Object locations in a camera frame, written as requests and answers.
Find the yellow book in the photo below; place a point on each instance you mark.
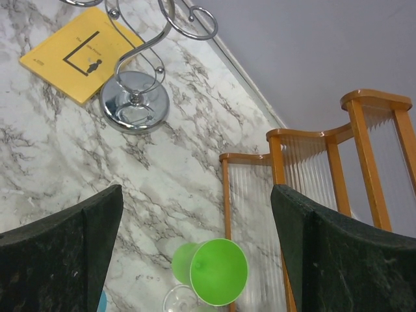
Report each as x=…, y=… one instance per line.
x=80, y=57

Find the blue plastic wine glass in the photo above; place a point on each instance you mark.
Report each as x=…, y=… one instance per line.
x=102, y=302

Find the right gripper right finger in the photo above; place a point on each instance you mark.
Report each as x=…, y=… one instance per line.
x=336, y=263

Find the green plastic wine glass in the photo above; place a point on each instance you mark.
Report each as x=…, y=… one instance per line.
x=216, y=270

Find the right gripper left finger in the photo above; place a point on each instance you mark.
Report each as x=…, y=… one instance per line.
x=60, y=262

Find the chrome wine glass rack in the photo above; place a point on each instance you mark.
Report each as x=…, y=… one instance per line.
x=135, y=102

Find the wooden shelf rack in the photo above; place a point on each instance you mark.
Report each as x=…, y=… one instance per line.
x=364, y=169

